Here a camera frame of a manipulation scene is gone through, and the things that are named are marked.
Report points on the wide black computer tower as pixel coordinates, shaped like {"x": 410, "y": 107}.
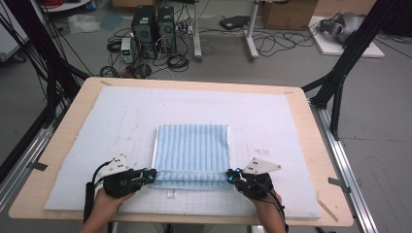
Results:
{"x": 144, "y": 29}

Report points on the light blue striped towel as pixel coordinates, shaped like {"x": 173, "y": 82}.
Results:
{"x": 192, "y": 145}

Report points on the thin wooden strip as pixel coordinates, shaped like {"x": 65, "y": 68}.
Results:
{"x": 327, "y": 209}

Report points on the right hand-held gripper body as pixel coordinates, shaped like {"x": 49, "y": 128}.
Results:
{"x": 256, "y": 187}

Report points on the black tape piece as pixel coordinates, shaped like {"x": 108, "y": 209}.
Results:
{"x": 338, "y": 183}
{"x": 39, "y": 166}

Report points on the aluminium rail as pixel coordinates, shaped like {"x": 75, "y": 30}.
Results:
{"x": 22, "y": 165}
{"x": 350, "y": 174}

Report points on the black laptop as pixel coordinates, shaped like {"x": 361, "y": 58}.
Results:
{"x": 233, "y": 22}

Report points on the narrow black computer tower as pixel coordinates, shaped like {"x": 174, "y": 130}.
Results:
{"x": 166, "y": 29}

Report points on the clear plastic bag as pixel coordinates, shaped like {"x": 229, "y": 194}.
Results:
{"x": 82, "y": 23}

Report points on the brown cardboard box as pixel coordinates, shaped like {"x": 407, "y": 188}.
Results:
{"x": 288, "y": 14}

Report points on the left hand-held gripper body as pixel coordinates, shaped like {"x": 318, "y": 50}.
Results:
{"x": 121, "y": 184}

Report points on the white desk leg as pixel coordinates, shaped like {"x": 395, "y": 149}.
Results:
{"x": 196, "y": 39}
{"x": 250, "y": 39}

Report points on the white power supply box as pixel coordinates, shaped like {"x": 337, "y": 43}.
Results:
{"x": 126, "y": 48}

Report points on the white floor board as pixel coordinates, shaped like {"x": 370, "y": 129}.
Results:
{"x": 330, "y": 47}

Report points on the person's right hand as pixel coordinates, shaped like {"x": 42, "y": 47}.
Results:
{"x": 268, "y": 207}

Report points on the black metal frame stand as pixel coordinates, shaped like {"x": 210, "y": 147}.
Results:
{"x": 356, "y": 45}
{"x": 35, "y": 35}

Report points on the person's left hand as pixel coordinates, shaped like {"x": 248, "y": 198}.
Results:
{"x": 105, "y": 204}

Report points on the white foam mat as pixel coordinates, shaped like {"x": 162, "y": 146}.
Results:
{"x": 194, "y": 103}

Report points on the grey helmet-shaped device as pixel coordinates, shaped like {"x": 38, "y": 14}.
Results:
{"x": 345, "y": 26}

